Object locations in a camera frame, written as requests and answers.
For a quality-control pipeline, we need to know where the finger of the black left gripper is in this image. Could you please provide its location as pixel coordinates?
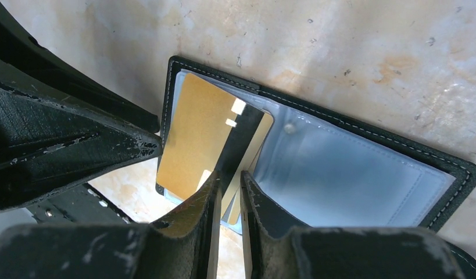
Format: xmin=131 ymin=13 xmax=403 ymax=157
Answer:
xmin=0 ymin=3 xmax=160 ymax=133

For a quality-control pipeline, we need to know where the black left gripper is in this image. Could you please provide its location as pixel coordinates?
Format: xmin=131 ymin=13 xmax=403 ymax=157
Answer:
xmin=0 ymin=83 xmax=162 ymax=224

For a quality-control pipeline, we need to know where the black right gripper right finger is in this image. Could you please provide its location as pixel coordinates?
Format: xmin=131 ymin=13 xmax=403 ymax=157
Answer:
xmin=241 ymin=171 xmax=464 ymax=278

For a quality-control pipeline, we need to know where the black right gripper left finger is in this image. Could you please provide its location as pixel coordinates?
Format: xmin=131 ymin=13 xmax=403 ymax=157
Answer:
xmin=0 ymin=171 xmax=221 ymax=278

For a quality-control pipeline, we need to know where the black leather card holder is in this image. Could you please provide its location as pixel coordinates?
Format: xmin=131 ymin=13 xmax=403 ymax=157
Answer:
xmin=160 ymin=56 xmax=476 ymax=278

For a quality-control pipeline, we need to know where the gold credit card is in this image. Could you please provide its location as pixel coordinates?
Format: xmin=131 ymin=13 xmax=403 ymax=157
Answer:
xmin=156 ymin=72 xmax=274 ymax=213
xmin=221 ymin=153 xmax=259 ymax=226

